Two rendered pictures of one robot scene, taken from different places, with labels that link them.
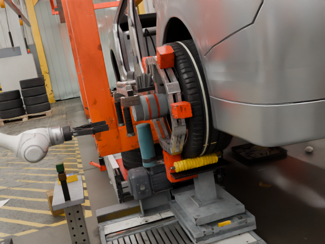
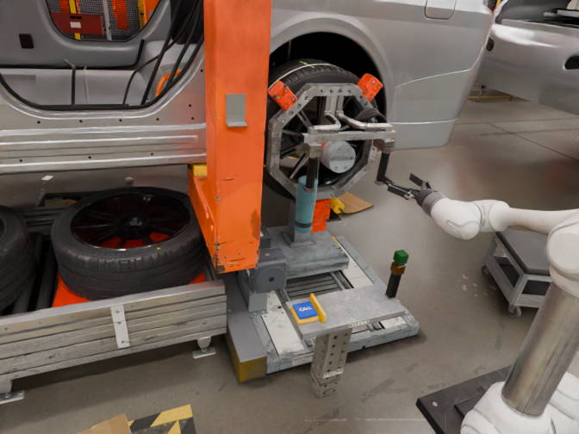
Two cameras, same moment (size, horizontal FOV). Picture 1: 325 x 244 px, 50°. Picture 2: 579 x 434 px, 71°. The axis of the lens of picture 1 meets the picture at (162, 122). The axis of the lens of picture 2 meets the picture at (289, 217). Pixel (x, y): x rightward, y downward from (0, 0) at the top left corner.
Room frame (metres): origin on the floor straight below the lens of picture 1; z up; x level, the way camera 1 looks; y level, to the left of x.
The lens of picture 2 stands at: (2.42, 1.70, 1.48)
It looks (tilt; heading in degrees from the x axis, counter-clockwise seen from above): 30 degrees down; 259
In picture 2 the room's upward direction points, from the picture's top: 6 degrees clockwise
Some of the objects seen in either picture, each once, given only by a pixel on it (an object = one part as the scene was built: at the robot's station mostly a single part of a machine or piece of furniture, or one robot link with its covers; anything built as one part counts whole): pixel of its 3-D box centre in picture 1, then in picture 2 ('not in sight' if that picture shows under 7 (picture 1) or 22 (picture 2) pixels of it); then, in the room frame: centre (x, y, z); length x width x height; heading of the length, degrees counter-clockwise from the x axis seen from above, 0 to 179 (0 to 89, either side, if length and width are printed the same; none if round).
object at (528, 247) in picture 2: not in sight; (532, 274); (0.69, 0.12, 0.17); 0.43 x 0.36 x 0.34; 79
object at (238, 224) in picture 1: (208, 213); (296, 251); (2.00, -0.19, 0.13); 0.50 x 0.36 x 0.10; 13
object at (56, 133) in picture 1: (57, 135); (435, 205); (1.66, 0.51, 0.83); 0.09 x 0.06 x 0.09; 13
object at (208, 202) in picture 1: (204, 184); (299, 224); (2.00, -0.19, 0.32); 0.40 x 0.30 x 0.28; 13
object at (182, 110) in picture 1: (181, 110); not in sight; (1.65, -0.10, 0.85); 0.09 x 0.08 x 0.07; 13
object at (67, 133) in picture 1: (72, 132); (423, 195); (1.68, 0.44, 0.83); 0.09 x 0.08 x 0.07; 103
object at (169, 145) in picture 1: (163, 104); (325, 145); (1.96, -0.02, 0.85); 0.54 x 0.07 x 0.54; 13
